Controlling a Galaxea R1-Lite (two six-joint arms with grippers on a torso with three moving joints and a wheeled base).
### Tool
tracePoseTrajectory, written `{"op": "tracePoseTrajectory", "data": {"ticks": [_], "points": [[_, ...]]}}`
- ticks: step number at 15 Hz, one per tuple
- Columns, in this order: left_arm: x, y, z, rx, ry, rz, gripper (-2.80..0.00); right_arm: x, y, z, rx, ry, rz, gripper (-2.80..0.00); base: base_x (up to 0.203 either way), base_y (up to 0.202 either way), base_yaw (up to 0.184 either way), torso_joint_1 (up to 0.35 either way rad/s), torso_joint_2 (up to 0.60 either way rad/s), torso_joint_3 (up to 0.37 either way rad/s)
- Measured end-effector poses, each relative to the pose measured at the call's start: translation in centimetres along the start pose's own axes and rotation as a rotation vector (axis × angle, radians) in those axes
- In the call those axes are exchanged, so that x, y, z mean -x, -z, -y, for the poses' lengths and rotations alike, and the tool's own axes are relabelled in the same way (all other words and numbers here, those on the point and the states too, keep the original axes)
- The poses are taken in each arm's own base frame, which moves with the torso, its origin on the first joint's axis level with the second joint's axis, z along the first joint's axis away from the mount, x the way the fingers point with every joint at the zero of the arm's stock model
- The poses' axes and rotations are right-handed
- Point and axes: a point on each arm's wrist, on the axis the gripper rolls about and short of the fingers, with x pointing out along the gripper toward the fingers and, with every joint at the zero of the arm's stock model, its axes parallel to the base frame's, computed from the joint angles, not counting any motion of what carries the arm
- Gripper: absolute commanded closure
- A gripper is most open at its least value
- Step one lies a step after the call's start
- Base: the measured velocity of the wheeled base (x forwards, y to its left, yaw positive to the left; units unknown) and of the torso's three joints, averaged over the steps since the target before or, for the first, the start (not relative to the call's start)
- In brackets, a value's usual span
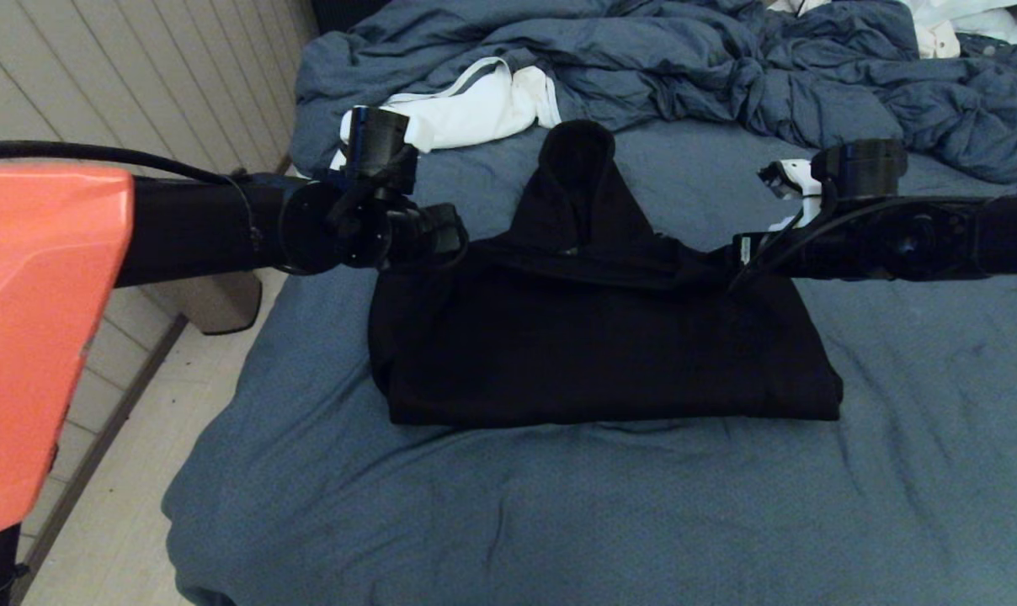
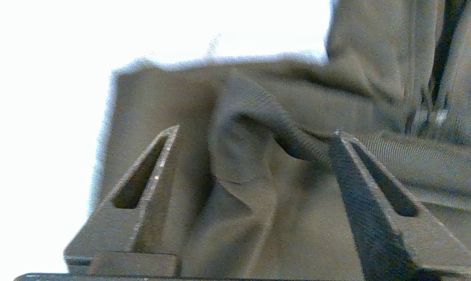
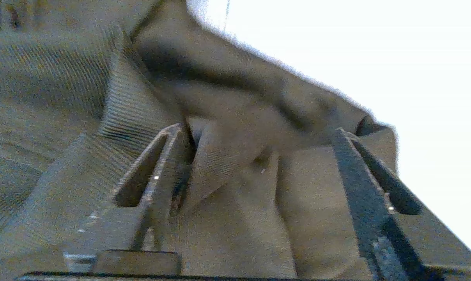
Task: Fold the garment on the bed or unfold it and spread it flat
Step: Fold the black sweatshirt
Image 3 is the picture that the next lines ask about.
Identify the blue bed sheet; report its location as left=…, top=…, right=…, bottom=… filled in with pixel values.
left=187, top=0, right=471, bottom=270

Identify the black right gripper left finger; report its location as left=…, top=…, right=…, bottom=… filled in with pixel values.
left=63, top=123, right=194, bottom=272

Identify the black zip hoodie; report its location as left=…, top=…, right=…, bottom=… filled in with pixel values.
left=0, top=0, right=400, bottom=281

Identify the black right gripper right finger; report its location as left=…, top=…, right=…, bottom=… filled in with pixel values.
left=331, top=127, right=471, bottom=281

